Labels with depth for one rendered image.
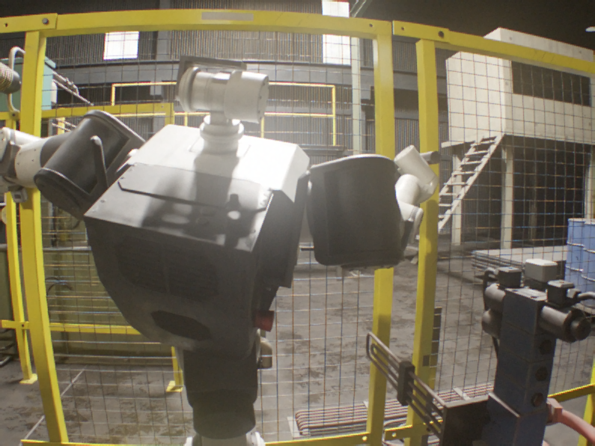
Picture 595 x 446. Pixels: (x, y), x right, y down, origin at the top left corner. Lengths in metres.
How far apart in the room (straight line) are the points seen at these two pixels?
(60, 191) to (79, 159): 0.06
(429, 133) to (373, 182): 0.82
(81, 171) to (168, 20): 0.78
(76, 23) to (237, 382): 1.14
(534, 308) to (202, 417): 0.54
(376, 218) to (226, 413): 0.41
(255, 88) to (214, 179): 0.13
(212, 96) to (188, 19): 0.78
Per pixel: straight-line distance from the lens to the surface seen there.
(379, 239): 0.52
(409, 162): 1.02
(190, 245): 0.41
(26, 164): 0.79
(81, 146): 0.63
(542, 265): 0.61
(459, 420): 0.67
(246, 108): 0.51
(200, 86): 0.54
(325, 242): 0.53
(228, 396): 0.71
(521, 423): 0.63
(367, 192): 0.52
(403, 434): 1.55
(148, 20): 1.32
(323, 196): 0.55
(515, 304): 0.60
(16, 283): 2.97
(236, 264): 0.41
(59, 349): 3.44
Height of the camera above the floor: 1.27
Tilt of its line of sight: 4 degrees down
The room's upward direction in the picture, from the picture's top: straight up
